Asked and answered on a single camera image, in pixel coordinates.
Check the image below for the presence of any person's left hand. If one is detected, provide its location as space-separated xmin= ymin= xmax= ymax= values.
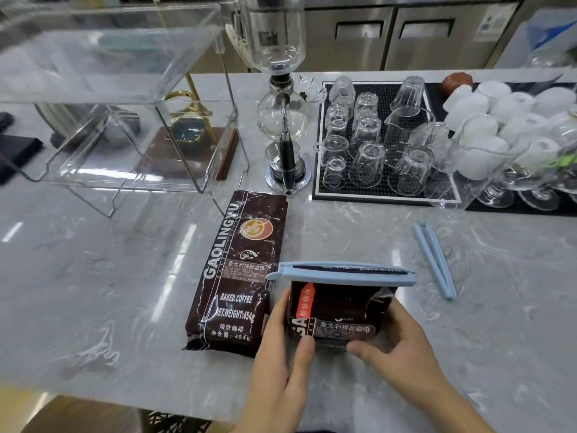
xmin=234 ymin=287 xmax=316 ymax=433

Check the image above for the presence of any person's right hand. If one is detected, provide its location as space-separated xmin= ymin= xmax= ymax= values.
xmin=346 ymin=295 xmax=453 ymax=404

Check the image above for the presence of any dark brown coffee bag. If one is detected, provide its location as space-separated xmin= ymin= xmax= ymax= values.
xmin=182 ymin=189 xmax=289 ymax=358
xmin=286 ymin=279 xmax=398 ymax=353

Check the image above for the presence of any person's right forearm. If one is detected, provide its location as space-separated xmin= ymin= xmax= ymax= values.
xmin=408 ymin=381 xmax=496 ymax=433

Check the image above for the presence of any blue bag sealing clip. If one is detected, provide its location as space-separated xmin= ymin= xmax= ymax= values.
xmin=413 ymin=220 xmax=458 ymax=301
xmin=265 ymin=260 xmax=417 ymax=289

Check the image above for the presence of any full dark brown coffee bag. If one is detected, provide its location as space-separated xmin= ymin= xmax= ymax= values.
xmin=182 ymin=189 xmax=289 ymax=358

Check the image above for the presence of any black patterned basket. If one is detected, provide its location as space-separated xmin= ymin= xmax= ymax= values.
xmin=138 ymin=409 xmax=213 ymax=433

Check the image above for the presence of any black rubber bar mat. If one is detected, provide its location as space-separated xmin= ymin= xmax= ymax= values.
xmin=311 ymin=80 xmax=463 ymax=208
xmin=425 ymin=81 xmax=577 ymax=218

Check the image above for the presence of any large clear glass pitcher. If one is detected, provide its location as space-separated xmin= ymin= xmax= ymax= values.
xmin=423 ymin=131 xmax=533 ymax=210

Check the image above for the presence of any group of clear drinking glasses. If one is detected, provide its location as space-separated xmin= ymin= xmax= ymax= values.
xmin=316 ymin=75 xmax=436 ymax=198

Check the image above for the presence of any clear stemmed dessert glass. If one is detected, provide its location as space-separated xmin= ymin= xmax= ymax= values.
xmin=476 ymin=167 xmax=517 ymax=210
xmin=514 ymin=131 xmax=563 ymax=212
xmin=549 ymin=119 xmax=577 ymax=196

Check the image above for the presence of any glass siphon coffee maker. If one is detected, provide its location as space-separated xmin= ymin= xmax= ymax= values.
xmin=232 ymin=0 xmax=313 ymax=197

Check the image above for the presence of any brass brewer on wooden base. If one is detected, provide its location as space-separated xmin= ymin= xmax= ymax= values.
xmin=135 ymin=0 xmax=240 ymax=182

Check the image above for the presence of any cut crystal glass dish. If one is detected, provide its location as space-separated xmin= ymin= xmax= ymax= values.
xmin=295 ymin=75 xmax=329 ymax=105

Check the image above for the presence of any group of white ceramic cups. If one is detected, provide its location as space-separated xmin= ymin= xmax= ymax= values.
xmin=442 ymin=80 xmax=577 ymax=181

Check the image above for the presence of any stainless steel counter fridge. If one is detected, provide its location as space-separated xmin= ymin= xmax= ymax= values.
xmin=303 ymin=0 xmax=529 ymax=72

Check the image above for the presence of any round metal tray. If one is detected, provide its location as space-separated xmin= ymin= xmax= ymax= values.
xmin=34 ymin=103 xmax=141 ymax=150

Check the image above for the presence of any clear acrylic display case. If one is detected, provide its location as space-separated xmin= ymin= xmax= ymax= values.
xmin=0 ymin=2 xmax=251 ymax=220

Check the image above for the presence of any white paper notice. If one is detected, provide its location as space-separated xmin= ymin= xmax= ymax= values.
xmin=474 ymin=2 xmax=522 ymax=42

